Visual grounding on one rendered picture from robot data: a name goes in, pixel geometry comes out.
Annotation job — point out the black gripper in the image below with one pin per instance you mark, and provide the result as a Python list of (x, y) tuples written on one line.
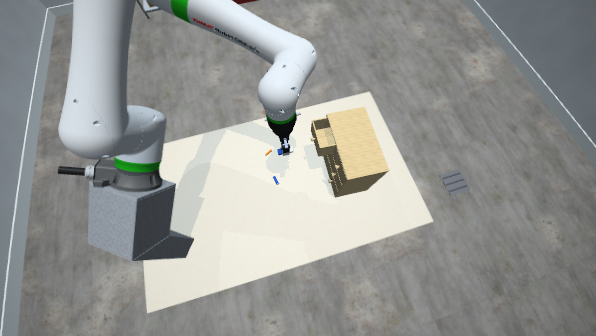
[(284, 137)]

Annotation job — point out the brown wooden chest of drawers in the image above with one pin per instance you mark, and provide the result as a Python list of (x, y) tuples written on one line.
[(359, 150)]

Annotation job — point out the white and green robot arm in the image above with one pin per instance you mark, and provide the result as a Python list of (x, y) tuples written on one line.
[(96, 122)]

